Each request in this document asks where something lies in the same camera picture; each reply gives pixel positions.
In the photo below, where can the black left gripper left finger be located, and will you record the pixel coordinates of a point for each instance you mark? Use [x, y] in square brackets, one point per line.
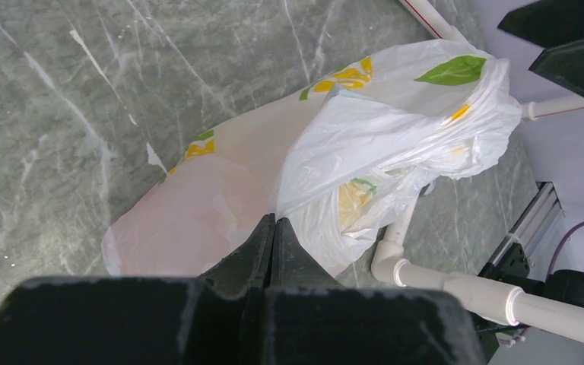
[244, 273]

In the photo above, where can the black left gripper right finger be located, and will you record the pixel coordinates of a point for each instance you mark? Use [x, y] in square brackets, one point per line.
[292, 265]

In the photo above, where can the white printed plastic bag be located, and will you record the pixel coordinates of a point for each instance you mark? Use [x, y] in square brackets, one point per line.
[340, 159]

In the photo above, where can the aluminium table edge rail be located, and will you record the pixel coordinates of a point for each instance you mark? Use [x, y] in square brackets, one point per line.
[536, 220]

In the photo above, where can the white PVC pipe frame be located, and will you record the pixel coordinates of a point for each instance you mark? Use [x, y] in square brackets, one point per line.
[495, 301]

